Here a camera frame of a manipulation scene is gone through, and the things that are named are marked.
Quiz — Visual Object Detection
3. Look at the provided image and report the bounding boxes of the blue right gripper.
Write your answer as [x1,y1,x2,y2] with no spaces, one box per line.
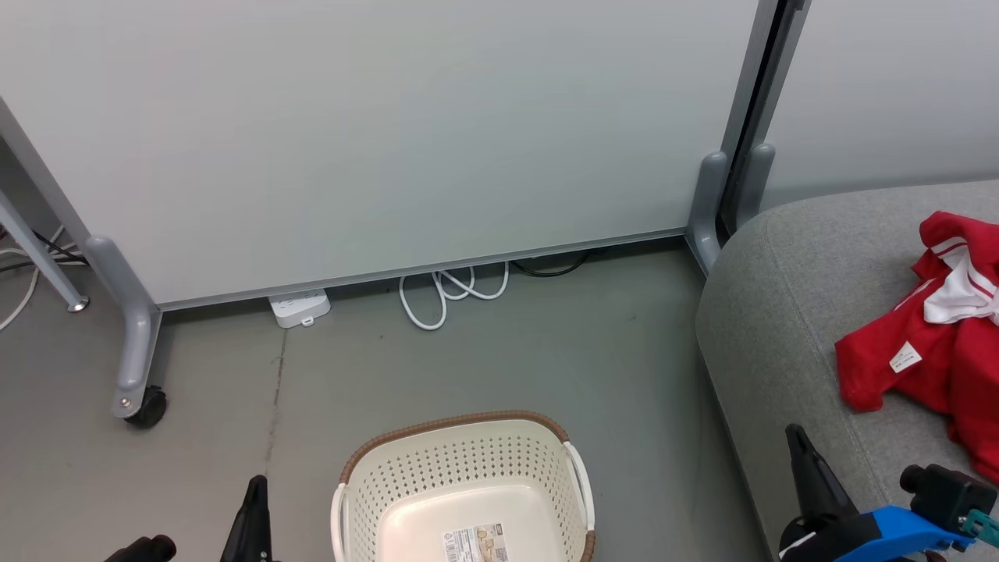
[779,424,976,562]

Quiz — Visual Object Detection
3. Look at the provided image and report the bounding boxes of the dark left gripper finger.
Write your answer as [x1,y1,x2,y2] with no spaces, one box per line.
[221,475,272,562]

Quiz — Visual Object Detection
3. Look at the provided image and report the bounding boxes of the red garment with white stripes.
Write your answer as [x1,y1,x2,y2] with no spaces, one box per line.
[835,211,999,485]

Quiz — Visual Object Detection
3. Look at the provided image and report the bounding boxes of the cream laundry basket brown rim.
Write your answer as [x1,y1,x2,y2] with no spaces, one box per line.
[330,411,596,562]

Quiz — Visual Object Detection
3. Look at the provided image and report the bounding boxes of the printed basket label sticker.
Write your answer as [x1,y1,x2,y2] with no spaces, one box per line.
[442,523,510,562]

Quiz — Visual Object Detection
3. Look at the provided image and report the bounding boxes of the grey fabric sofa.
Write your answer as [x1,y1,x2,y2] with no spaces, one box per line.
[695,180,999,562]

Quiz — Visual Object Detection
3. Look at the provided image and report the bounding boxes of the grey partition foot with caster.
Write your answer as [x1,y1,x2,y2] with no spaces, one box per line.
[84,236,168,429]

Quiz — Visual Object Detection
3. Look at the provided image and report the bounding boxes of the white power strip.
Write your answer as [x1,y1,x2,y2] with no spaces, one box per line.
[268,289,332,329]

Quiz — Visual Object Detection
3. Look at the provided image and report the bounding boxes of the grey metal table leg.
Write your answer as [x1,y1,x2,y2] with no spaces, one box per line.
[0,187,89,313]

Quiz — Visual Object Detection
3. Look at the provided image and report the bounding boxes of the wide white partition panel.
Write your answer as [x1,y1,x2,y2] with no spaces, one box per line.
[0,0,781,313]

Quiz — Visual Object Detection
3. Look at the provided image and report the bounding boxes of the narrow white partition panel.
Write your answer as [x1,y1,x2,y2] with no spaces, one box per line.
[769,0,999,212]

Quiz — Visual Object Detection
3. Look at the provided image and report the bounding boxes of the teal right camera connector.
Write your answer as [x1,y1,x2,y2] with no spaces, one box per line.
[960,509,999,547]

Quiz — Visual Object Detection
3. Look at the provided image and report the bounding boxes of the white coiled power cable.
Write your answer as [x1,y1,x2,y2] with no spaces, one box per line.
[399,261,510,331]

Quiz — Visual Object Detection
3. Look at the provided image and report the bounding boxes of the white cable under table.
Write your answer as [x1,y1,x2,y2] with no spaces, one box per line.
[0,225,79,333]

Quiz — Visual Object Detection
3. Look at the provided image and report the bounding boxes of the black cables under table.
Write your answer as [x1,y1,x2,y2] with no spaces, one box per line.
[0,230,88,274]

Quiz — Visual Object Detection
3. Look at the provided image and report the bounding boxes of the black floor cable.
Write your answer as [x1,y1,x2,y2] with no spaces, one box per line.
[511,248,606,278]

